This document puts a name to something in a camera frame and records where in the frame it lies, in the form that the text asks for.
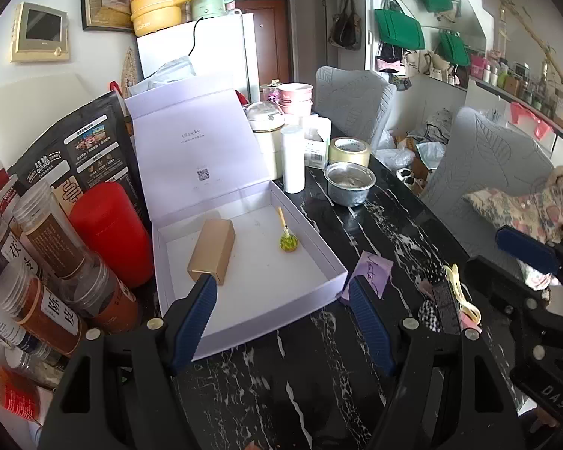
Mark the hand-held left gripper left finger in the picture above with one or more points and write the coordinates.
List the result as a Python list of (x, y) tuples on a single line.
[(194, 321)]

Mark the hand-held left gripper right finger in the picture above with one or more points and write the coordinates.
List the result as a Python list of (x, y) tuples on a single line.
[(370, 330)]

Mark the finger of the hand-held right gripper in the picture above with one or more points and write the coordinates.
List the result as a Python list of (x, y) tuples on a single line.
[(502, 290), (525, 249)]

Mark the small purple box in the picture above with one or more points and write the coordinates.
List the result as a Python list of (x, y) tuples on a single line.
[(373, 274)]

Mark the long black box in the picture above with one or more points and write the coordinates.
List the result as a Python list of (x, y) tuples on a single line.
[(448, 309)]

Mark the black white checkered scrunchie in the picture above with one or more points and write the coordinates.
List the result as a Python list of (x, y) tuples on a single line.
[(427, 315)]

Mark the lavender gift box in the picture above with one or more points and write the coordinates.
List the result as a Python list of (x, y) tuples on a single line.
[(258, 286)]

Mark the small pink object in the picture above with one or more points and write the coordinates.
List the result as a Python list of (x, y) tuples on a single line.
[(469, 321)]

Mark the floral cloth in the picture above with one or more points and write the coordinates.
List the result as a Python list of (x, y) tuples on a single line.
[(511, 206)]

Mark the yellow hair claw clip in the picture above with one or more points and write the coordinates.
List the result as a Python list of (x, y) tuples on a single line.
[(452, 274)]

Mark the small gold box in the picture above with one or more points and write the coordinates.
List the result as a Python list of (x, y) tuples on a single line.
[(211, 249)]

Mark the grey leaf-pattern chair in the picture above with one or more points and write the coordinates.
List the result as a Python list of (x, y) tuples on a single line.
[(352, 98), (488, 159)]

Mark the green lollipop with yellow stick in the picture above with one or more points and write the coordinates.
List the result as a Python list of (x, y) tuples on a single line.
[(288, 243)]

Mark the red cylindrical can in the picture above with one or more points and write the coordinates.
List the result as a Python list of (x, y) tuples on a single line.
[(112, 232)]

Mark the pink plastic bags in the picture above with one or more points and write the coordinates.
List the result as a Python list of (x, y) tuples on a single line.
[(539, 126)]

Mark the steel bowl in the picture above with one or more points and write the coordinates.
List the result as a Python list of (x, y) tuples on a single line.
[(349, 193)]

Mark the pile of plastic bags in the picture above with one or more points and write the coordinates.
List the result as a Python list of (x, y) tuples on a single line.
[(417, 150)]

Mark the cluster of clear spice jars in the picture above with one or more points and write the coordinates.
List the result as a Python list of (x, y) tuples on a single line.
[(47, 311)]

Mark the row of cosmetic bottles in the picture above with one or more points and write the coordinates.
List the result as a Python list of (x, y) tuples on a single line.
[(521, 84)]

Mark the beige tape roll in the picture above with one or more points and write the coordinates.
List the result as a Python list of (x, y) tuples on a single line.
[(338, 155)]

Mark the cream cup with clear lid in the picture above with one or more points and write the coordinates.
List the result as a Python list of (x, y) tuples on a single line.
[(268, 150)]

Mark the white tumbler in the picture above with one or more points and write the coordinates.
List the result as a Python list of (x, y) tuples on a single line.
[(293, 159)]

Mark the white medicine box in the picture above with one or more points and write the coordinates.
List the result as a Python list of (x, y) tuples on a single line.
[(317, 150)]

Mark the black printed food pouch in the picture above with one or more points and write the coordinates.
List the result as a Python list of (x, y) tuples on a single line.
[(89, 136)]

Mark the white handbag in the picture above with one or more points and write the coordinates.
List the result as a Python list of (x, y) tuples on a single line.
[(420, 63)]

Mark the bamboo pole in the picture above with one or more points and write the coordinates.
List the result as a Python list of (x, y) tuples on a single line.
[(530, 28)]

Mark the pink paper bowl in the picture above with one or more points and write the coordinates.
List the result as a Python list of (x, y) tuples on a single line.
[(298, 109), (294, 93)]

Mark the clear jar with pink sticker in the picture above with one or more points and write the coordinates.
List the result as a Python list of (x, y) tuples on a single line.
[(270, 93)]

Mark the white plastic mailer bags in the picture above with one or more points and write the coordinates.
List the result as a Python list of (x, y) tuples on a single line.
[(169, 75)]

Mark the green tote bag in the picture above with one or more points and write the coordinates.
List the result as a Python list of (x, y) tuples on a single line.
[(399, 30)]

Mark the woven straw ornament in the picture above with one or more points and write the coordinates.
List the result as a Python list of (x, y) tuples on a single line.
[(130, 70)]

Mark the white fridge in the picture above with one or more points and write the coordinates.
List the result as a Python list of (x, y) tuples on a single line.
[(216, 47)]

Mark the hanging brown handbags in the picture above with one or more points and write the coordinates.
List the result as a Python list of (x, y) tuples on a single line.
[(345, 26)]

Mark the brown door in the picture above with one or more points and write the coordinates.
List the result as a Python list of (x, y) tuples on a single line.
[(270, 42)]

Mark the yellow cooking pot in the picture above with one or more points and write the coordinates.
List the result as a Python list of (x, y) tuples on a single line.
[(155, 9)]

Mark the wall intercom panel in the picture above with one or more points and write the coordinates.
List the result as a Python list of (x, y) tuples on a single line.
[(40, 28)]

